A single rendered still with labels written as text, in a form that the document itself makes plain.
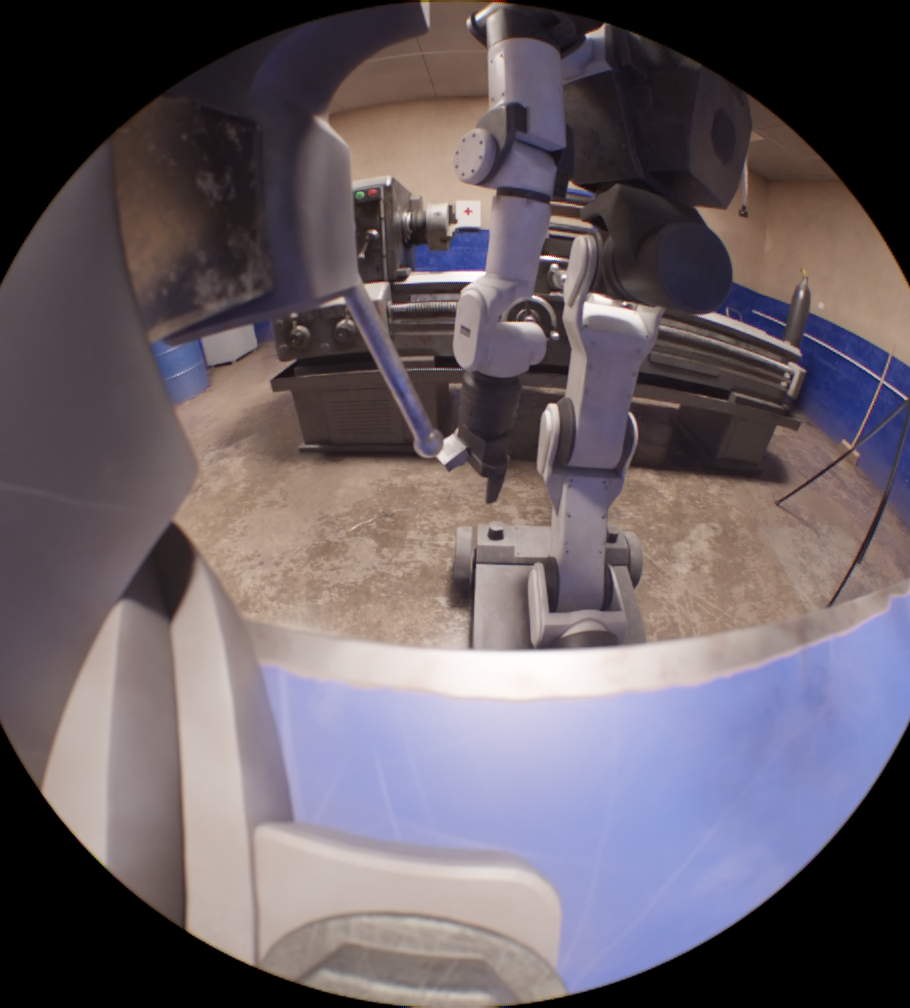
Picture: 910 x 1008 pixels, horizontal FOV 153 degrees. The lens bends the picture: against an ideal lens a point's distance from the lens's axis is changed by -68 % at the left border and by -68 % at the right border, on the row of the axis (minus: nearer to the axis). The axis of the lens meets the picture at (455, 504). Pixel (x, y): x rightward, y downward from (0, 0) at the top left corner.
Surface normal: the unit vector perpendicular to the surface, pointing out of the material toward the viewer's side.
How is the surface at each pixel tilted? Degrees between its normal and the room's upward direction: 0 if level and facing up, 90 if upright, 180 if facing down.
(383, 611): 0
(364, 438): 90
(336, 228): 90
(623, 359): 88
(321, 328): 90
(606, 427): 74
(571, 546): 51
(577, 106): 98
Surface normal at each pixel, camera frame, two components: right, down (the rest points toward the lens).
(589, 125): -0.84, 0.45
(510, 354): 0.50, 0.65
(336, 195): 1.00, 0.04
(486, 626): -0.01, -0.76
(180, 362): 0.82, 0.37
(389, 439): -0.07, 0.66
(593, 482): -0.06, 0.04
